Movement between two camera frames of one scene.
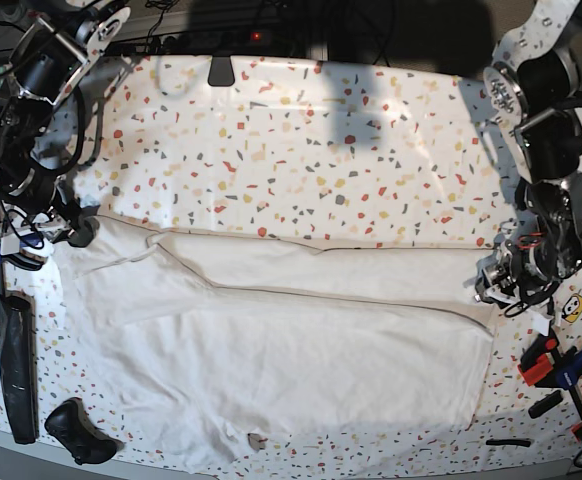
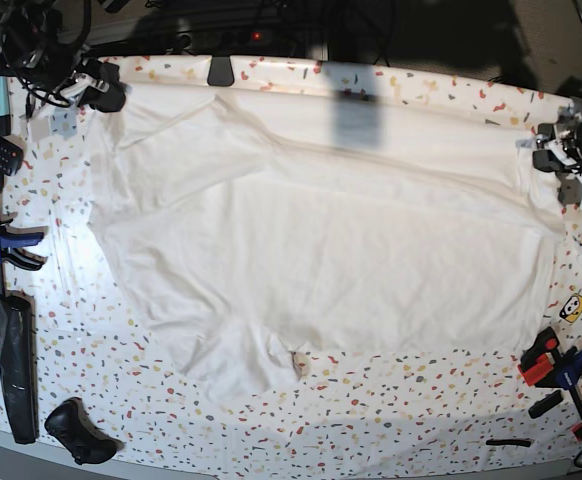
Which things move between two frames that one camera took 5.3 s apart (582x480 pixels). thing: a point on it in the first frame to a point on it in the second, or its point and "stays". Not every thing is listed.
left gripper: x=20 y=228 to x=59 y=118
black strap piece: x=518 y=442 stays
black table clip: x=221 y=73 stays
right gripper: x=522 y=274 to x=580 y=136
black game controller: x=71 y=425 stays
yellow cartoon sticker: x=574 y=307 stays
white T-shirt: x=195 y=341 to x=253 y=224
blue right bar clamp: x=542 y=363 stays
